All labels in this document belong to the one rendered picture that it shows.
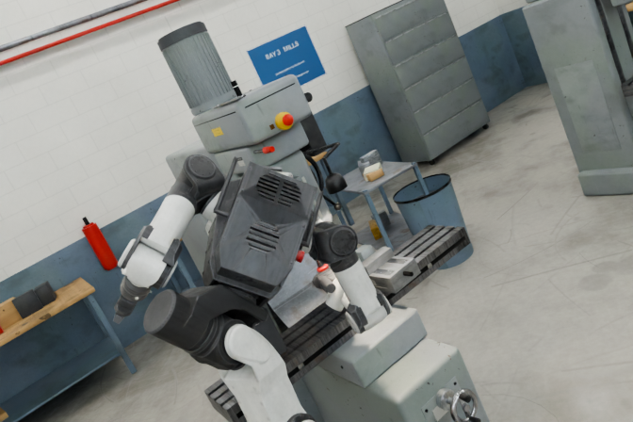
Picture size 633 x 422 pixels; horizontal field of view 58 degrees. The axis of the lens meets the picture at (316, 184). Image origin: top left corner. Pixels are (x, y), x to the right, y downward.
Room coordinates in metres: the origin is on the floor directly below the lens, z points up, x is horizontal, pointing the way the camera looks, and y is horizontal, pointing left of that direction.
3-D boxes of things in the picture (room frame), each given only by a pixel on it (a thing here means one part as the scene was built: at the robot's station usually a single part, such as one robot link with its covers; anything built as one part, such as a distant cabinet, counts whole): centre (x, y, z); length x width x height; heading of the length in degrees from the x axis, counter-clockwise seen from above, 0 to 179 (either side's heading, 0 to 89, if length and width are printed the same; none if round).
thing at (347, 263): (1.63, 0.02, 1.39); 0.12 x 0.09 x 0.14; 17
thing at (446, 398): (1.70, -0.12, 0.68); 0.16 x 0.12 x 0.12; 28
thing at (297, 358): (2.16, 0.10, 0.94); 1.24 x 0.23 x 0.08; 118
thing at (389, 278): (2.21, -0.07, 1.04); 0.35 x 0.15 x 0.11; 31
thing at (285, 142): (2.18, 0.14, 1.68); 0.34 x 0.24 x 0.10; 28
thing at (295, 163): (2.15, 0.12, 1.47); 0.21 x 0.19 x 0.32; 118
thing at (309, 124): (2.57, -0.04, 1.62); 0.20 x 0.09 x 0.21; 28
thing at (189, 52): (2.37, 0.23, 2.05); 0.20 x 0.20 x 0.32
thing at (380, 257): (2.19, -0.09, 1.07); 0.15 x 0.06 x 0.04; 121
